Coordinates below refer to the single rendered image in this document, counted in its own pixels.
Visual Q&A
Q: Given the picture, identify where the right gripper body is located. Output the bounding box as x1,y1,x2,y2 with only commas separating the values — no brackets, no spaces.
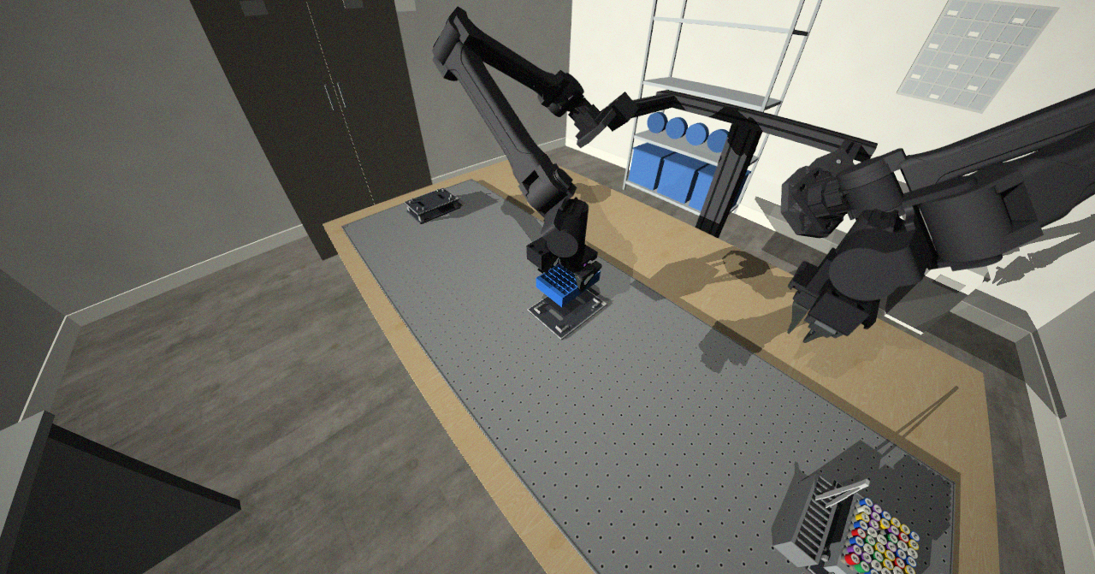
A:
560,230,598,279

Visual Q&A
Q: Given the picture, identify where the blue tube carrier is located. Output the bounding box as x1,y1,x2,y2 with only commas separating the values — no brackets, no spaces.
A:
535,264,601,307

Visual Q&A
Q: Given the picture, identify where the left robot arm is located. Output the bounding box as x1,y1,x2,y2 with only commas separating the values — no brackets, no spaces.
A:
791,88,1095,338

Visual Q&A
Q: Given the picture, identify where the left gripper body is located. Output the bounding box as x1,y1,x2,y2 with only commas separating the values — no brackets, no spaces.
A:
788,261,880,329

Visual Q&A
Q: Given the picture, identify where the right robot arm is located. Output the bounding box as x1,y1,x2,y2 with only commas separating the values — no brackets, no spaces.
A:
433,7,610,273

